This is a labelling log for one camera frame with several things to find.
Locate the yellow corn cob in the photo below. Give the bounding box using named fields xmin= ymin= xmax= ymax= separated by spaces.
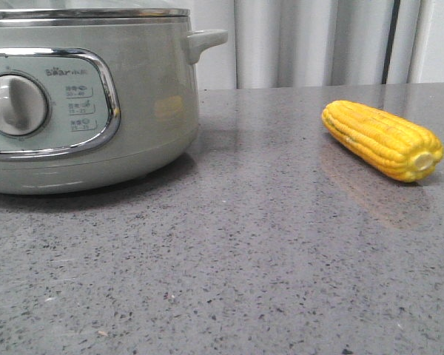
xmin=321 ymin=100 xmax=444 ymax=183

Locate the glass pot lid steel rim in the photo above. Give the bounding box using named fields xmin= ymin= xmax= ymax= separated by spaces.
xmin=0 ymin=1 xmax=189 ymax=19

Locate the pale green electric cooking pot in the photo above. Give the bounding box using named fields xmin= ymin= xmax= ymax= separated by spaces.
xmin=0 ymin=16 xmax=228 ymax=195

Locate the white pleated curtain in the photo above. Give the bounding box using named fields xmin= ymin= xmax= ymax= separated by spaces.
xmin=181 ymin=1 xmax=444 ymax=89

